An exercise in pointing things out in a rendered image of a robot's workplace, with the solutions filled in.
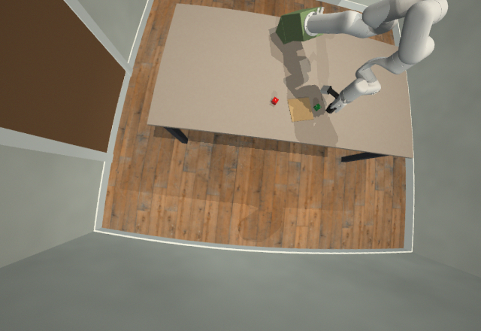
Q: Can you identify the tan flat mat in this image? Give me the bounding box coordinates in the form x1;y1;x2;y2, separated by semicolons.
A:
287;98;313;122

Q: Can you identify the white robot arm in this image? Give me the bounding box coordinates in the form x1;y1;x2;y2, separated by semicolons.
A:
304;0;448;104

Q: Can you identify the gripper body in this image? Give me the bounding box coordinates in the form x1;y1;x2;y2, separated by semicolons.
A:
330;94;349;113

